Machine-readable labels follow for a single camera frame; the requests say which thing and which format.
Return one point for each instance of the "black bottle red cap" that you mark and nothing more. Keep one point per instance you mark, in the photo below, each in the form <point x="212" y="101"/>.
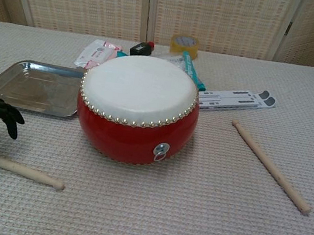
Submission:
<point x="140" y="49"/>

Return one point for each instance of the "wooden drumstick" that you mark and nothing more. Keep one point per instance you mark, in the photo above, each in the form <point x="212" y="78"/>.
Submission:
<point x="270" y="167"/>
<point x="25" y="170"/>

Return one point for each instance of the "red drum white skin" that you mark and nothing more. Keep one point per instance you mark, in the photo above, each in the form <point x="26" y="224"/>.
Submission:
<point x="137" y="91"/>

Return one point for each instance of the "yellowish packing tape roll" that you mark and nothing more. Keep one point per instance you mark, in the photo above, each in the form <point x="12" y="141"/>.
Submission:
<point x="184" y="46"/>

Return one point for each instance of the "white folding laptop stand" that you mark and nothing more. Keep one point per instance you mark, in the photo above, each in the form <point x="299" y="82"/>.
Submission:
<point x="236" y="100"/>

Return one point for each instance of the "teal clear snack bag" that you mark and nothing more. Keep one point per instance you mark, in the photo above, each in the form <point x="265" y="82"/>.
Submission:
<point x="192" y="69"/>

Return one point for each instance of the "stainless steel tray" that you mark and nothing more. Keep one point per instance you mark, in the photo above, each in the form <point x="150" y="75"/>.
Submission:
<point x="37" y="87"/>

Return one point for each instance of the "white woven tablecloth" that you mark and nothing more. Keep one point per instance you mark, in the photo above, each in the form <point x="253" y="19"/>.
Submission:
<point x="160" y="212"/>

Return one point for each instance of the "pink white wet wipes pack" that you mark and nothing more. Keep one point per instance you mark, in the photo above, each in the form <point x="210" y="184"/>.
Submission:
<point x="95" y="53"/>

